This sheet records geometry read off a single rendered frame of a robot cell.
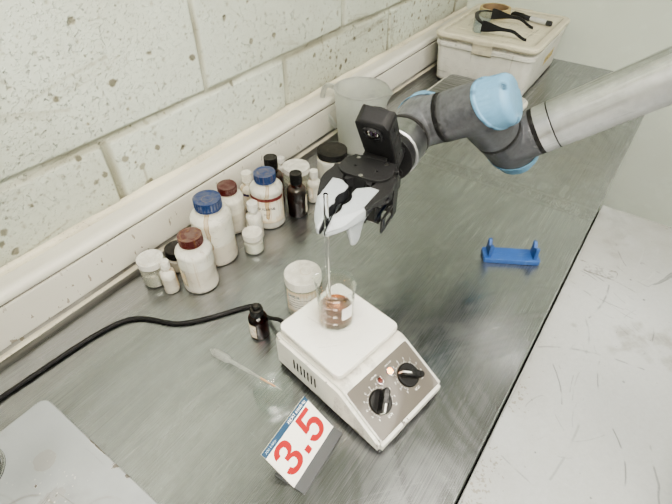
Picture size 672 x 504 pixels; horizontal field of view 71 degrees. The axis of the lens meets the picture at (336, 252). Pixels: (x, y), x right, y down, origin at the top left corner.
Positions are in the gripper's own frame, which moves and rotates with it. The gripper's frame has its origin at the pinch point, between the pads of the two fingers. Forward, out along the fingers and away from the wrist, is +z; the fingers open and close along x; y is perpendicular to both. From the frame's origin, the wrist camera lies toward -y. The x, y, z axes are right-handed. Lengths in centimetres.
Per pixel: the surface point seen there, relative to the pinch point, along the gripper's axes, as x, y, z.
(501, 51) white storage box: 1, 15, -105
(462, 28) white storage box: 14, 13, -113
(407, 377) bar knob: -12.5, 20.6, 2.0
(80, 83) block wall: 43.2, -6.0, -5.7
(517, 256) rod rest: -20.7, 25.5, -33.7
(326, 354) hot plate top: -2.5, 16.9, 5.8
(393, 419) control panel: -12.8, 22.3, 7.4
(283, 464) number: -3.0, 23.2, 18.2
